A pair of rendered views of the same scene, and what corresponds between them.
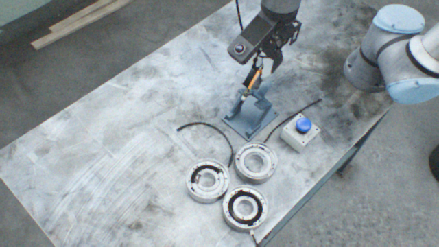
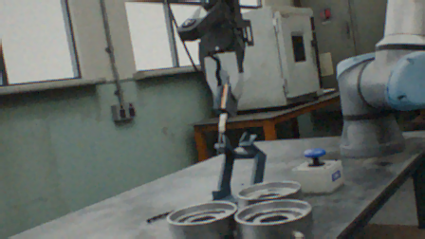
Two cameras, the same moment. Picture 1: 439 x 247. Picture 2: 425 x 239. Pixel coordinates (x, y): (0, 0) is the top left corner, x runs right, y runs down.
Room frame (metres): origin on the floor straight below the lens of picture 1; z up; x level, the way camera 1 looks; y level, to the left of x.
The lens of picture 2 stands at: (-0.27, 0.01, 1.03)
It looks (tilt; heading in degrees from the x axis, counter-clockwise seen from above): 5 degrees down; 357
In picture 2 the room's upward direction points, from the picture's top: 9 degrees counter-clockwise
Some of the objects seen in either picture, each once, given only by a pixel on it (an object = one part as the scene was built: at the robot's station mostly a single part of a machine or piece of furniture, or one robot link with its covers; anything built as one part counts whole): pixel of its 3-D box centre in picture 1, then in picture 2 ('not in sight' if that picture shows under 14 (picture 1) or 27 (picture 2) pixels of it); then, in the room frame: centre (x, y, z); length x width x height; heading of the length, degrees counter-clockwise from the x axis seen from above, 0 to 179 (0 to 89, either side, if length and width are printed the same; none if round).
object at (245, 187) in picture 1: (244, 208); (274, 225); (0.36, -0.08, 0.82); 0.10 x 0.10 x 0.04
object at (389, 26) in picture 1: (393, 34); (365, 82); (0.84, -0.42, 0.97); 0.13 x 0.12 x 0.14; 12
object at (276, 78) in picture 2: not in sight; (268, 61); (3.01, -0.60, 1.10); 0.62 x 0.61 x 0.65; 141
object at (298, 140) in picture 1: (301, 132); (319, 174); (0.59, -0.21, 0.82); 0.08 x 0.07 x 0.05; 141
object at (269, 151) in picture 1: (255, 162); (269, 201); (0.48, -0.10, 0.82); 0.10 x 0.10 x 0.04
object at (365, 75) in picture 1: (375, 61); (370, 131); (0.85, -0.42, 0.85); 0.15 x 0.15 x 0.10
